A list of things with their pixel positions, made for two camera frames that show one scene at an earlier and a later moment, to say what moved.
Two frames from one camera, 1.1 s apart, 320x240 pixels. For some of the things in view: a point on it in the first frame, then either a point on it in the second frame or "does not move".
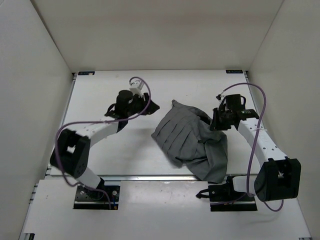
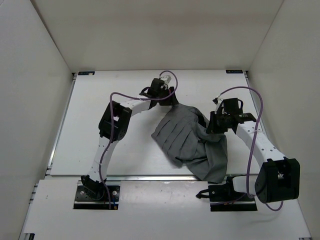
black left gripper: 152,108 to 171,101
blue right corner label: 234,71 does not move
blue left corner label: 86,73 does not move
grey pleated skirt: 184,134 does not move
